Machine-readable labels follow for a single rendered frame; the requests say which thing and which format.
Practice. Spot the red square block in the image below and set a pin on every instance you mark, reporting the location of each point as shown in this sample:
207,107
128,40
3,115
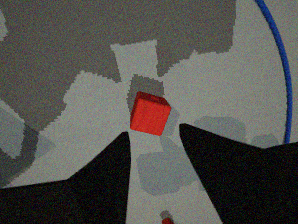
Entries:
149,113

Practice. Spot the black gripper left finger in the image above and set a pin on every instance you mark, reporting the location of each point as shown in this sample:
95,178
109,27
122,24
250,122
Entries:
95,194

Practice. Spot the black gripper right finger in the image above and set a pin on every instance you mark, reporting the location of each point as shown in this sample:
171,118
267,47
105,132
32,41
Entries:
244,182

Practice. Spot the thin wooden stick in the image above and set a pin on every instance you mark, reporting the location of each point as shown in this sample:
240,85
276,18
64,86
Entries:
285,63

